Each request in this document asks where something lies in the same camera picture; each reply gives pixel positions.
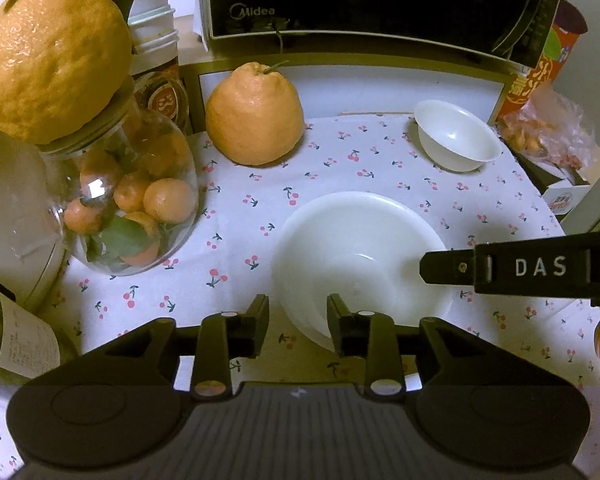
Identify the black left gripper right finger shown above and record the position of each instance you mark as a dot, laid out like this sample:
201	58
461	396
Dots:
350	331

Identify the dark canister with label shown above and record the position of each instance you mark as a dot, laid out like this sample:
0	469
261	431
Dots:
29	347

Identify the glass jar with tangerines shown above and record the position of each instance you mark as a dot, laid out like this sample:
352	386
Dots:
123	187

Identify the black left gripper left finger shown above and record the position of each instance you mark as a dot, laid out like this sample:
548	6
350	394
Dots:
247	331

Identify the orange citrus on cloth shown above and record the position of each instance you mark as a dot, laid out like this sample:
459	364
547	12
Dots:
254	116

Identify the small cream bowl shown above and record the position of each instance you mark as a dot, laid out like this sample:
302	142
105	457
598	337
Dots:
454	138

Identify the white rice cooker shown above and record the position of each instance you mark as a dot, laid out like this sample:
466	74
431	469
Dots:
31	249

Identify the red orange gift box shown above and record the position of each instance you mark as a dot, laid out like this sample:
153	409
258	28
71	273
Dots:
568	26

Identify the black Midea microwave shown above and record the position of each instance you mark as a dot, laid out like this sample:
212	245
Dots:
514	30

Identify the large citrus on jar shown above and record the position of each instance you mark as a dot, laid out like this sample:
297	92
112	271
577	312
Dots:
61	62

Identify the stacked white lidded tins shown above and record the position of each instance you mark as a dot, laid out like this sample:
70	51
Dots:
154	37

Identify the black white carton box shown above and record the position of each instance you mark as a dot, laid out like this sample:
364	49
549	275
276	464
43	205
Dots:
561	188

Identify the plastic bag of fruit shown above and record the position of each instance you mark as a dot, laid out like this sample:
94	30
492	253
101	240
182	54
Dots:
551	138

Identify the large cream bowl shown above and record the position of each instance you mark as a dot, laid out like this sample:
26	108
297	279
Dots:
365	248

